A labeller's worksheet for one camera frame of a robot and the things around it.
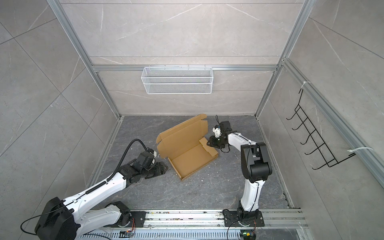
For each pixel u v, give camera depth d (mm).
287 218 751
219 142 865
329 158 581
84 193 451
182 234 700
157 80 1005
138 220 733
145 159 637
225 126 806
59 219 390
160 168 730
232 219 730
